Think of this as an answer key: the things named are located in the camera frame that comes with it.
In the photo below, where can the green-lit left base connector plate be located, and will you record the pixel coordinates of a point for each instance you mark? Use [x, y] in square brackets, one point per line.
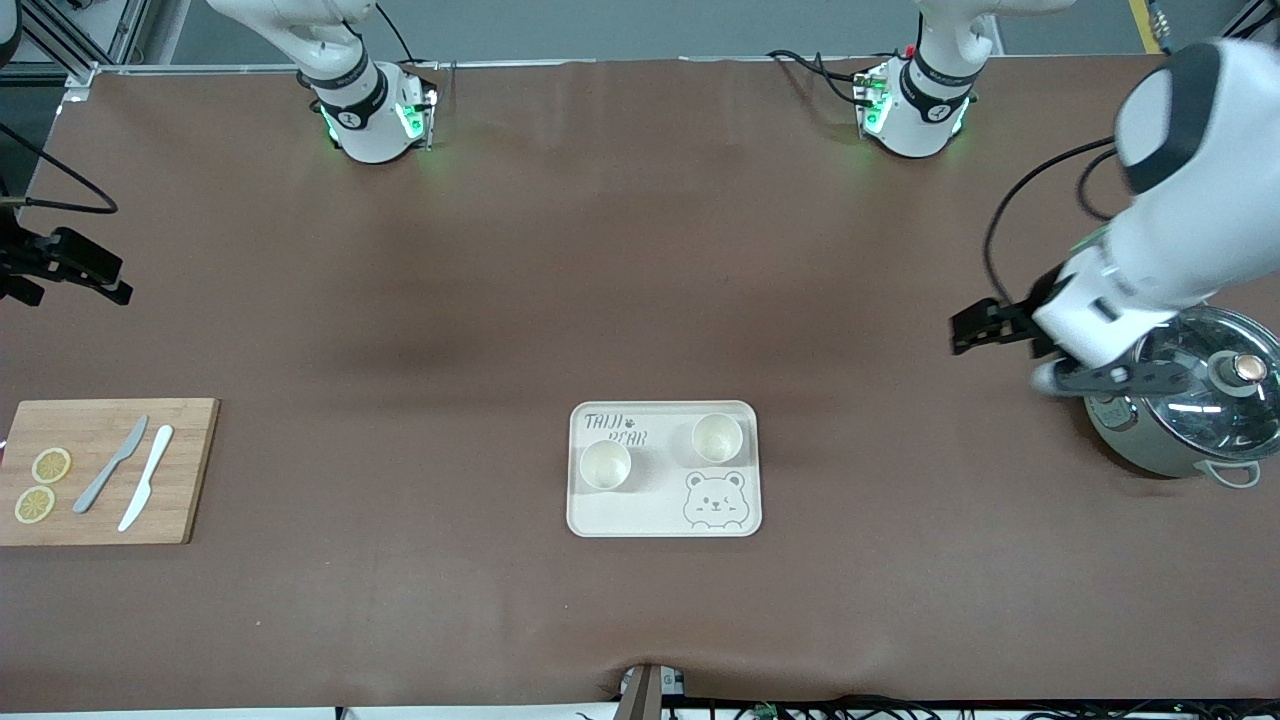
[872, 100]

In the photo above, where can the lemon slice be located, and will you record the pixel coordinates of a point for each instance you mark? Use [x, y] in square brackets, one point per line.
[51, 465]
[34, 504]

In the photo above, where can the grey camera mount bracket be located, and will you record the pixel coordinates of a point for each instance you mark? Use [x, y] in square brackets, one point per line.
[642, 692]

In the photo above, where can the glass pot lid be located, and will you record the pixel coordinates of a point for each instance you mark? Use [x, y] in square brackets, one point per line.
[1230, 410]

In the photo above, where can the grey plastic knife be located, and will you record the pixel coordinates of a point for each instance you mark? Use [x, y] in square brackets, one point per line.
[110, 465]

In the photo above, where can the white plastic knife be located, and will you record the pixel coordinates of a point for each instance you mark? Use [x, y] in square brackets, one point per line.
[148, 480]

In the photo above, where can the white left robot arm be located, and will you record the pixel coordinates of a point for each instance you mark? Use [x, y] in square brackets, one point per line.
[1200, 230]

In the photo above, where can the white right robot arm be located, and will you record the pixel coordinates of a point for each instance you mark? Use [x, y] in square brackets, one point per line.
[360, 130]

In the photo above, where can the aluminium frame profile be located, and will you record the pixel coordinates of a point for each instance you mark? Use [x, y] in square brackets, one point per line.
[1255, 15]
[70, 45]

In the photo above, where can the brown table mat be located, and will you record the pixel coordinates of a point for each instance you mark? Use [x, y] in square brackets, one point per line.
[640, 250]

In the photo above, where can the bamboo cutting board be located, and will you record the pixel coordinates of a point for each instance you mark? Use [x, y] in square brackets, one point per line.
[100, 470]

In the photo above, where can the cream bear print tray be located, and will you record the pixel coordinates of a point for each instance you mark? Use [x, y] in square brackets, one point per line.
[660, 500]

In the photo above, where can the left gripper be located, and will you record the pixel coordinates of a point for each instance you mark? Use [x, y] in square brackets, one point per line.
[1022, 312]

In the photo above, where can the white IKEA cup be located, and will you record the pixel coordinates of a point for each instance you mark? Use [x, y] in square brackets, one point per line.
[717, 438]
[606, 465]

